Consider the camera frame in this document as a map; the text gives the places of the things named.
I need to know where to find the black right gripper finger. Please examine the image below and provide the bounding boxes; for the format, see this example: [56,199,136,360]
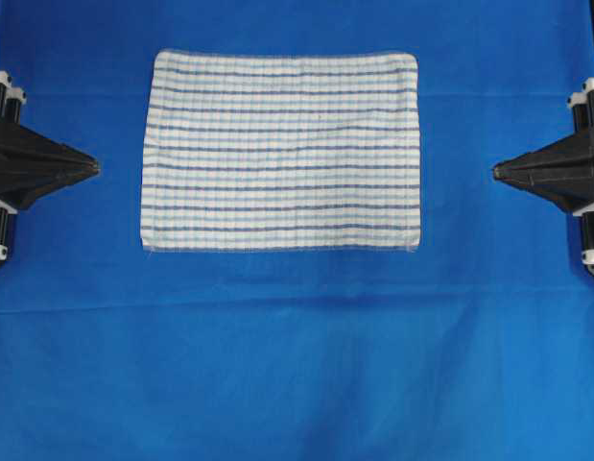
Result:
[493,173,594,213]
[492,127,594,179]

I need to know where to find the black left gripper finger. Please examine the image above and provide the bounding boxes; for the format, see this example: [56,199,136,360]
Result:
[0,117,99,169]
[0,166,100,212]

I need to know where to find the blue white striped towel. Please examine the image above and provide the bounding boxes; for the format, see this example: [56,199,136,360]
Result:
[140,49,421,253]

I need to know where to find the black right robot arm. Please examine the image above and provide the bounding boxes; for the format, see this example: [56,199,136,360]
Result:
[492,78,594,270]

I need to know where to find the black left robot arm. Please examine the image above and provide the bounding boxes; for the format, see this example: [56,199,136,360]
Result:
[0,71,100,268]

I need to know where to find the blue tablecloth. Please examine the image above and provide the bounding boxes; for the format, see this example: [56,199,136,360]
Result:
[0,1,594,460]

